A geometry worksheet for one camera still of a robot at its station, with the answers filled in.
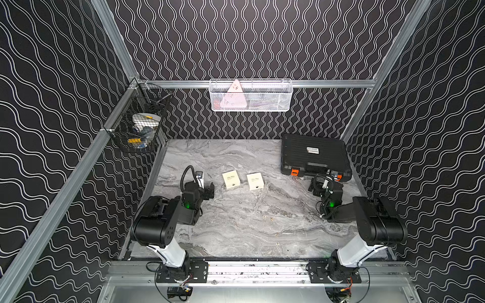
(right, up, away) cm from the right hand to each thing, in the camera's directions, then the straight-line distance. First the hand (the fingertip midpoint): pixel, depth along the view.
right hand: (323, 180), depth 96 cm
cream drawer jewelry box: (-47, 0, +4) cm, 47 cm away
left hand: (-62, 0, -1) cm, 62 cm away
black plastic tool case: (-6, +13, +8) cm, 17 cm away
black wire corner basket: (-88, +25, -13) cm, 92 cm away
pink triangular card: (-45, +40, -6) cm, 61 cm away
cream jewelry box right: (-35, -1, +1) cm, 35 cm away
